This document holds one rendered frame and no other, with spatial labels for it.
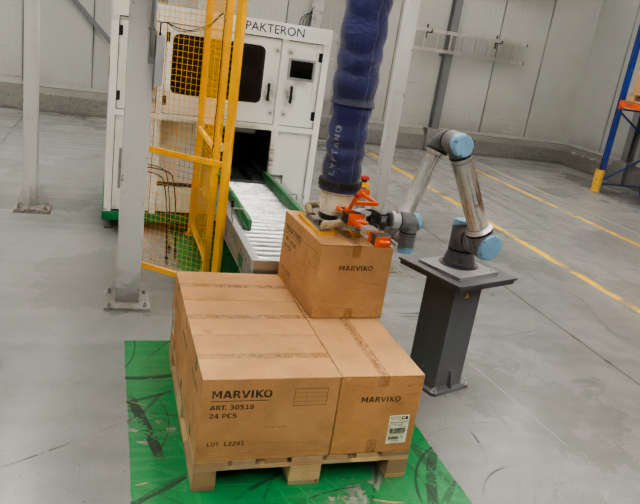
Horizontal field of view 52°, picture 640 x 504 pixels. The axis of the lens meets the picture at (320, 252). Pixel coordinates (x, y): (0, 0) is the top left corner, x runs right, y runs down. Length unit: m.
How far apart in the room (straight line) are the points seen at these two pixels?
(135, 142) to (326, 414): 2.23
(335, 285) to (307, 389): 0.69
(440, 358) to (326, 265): 1.05
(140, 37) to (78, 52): 8.20
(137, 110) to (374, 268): 1.84
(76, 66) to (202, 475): 10.16
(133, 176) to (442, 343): 2.19
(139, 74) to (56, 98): 8.16
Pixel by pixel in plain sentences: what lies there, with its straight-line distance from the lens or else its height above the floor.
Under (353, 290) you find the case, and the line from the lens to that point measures 3.41.
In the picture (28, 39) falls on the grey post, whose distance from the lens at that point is 6.45.
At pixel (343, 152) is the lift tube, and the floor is 1.37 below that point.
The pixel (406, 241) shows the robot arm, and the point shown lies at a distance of 3.44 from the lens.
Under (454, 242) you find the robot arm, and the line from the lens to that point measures 3.85.
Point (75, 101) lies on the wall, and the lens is 12.41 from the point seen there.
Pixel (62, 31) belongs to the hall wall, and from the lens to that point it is 12.47.
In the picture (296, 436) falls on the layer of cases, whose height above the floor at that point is 0.25.
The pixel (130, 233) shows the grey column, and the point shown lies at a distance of 4.52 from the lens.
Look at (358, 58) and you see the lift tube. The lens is 3.34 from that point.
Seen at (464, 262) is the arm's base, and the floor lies 0.81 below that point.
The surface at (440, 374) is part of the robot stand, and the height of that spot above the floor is 0.12.
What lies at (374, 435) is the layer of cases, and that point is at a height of 0.24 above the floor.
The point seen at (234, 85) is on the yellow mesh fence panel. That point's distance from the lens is 4.43.
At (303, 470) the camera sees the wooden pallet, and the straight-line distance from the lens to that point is 3.11.
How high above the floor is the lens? 1.91
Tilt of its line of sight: 18 degrees down
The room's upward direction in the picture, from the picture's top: 9 degrees clockwise
